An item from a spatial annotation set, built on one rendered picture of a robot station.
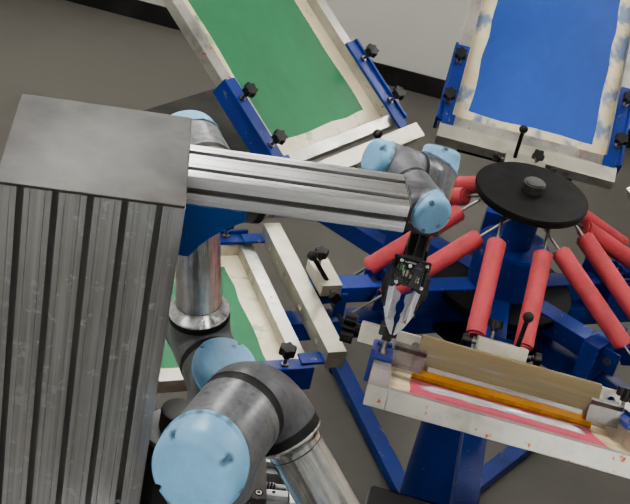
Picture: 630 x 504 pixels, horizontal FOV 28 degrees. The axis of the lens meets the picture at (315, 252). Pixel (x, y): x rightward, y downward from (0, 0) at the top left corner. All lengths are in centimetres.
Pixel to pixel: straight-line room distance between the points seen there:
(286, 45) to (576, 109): 98
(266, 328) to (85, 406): 143
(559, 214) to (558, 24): 118
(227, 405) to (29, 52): 517
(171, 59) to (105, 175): 505
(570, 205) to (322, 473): 186
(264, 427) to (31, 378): 43
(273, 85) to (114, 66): 285
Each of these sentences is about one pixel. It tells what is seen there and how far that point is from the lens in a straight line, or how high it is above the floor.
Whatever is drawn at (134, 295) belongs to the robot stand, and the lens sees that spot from 174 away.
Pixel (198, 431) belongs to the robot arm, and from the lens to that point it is 150.
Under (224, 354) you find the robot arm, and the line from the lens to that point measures 229.
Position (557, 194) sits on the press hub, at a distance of 344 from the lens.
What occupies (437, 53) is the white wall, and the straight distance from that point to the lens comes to 683.
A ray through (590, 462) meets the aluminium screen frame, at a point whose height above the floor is 153.
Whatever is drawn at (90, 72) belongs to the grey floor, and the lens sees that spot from 648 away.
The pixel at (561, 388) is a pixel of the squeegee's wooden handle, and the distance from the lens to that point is 280.
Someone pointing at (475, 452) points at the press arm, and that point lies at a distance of 312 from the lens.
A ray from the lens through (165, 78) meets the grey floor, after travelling 653.
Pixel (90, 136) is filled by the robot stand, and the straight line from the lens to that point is 178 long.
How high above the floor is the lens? 291
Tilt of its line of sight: 33 degrees down
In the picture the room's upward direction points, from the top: 13 degrees clockwise
